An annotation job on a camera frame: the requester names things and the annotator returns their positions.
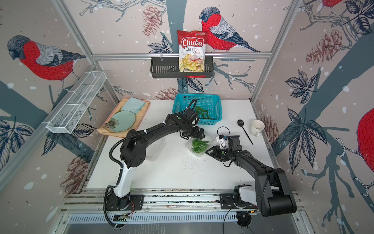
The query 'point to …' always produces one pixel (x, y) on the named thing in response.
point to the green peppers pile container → (199, 146)
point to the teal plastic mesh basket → (211, 103)
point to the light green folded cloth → (133, 105)
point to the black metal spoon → (241, 122)
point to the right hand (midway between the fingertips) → (208, 152)
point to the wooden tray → (110, 123)
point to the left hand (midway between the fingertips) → (201, 134)
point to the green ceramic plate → (126, 120)
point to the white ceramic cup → (256, 126)
